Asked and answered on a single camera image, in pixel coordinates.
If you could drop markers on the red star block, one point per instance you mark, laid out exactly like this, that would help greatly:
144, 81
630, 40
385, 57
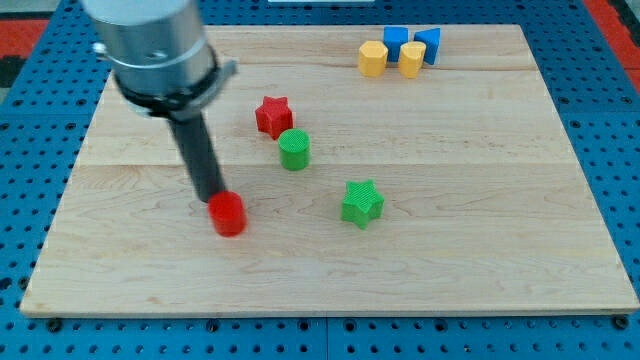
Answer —
274, 116

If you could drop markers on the yellow hexagon block left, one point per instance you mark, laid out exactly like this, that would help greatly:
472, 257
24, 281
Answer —
372, 58

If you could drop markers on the green star block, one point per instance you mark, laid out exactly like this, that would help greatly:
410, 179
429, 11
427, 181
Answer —
362, 203

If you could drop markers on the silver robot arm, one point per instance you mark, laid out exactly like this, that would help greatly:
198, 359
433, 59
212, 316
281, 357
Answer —
165, 67

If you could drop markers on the blue triangle block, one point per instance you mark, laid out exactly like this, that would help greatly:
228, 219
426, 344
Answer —
431, 38

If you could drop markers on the yellow hexagon block right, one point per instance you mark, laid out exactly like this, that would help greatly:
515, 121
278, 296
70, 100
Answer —
411, 58

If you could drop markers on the wooden board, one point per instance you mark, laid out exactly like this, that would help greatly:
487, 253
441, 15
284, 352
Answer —
487, 211

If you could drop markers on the yellow hexagon block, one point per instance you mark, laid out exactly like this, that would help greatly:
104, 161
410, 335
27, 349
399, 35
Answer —
411, 58
372, 58

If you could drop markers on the red cylinder block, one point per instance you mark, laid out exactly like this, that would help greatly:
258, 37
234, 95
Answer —
227, 212

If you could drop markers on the green cylinder block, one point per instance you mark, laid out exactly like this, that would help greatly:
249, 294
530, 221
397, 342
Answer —
294, 149

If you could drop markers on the blue cube block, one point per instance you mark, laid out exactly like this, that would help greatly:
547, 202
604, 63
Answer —
393, 38

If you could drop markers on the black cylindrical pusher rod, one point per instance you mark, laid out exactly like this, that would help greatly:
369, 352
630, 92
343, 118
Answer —
197, 151

